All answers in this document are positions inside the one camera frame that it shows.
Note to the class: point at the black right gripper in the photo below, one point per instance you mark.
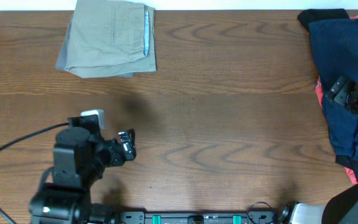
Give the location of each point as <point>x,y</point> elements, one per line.
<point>342,91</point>

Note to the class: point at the folded dark grey shorts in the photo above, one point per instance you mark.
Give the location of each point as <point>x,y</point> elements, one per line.
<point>123,70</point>

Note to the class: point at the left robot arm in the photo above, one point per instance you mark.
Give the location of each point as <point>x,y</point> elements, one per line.
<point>80,157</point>

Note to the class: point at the black garment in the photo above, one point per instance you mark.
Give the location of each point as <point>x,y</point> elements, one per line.
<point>313,15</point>

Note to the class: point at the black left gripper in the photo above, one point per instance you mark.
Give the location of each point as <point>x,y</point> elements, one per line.
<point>128,149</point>

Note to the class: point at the light khaki shorts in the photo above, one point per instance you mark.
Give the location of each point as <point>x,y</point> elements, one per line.
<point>112,33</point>

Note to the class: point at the black mounting rail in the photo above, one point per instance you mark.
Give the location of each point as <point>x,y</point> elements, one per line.
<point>258,213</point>

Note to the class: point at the navy blue garment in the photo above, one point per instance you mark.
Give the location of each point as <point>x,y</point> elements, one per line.
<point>340,62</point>

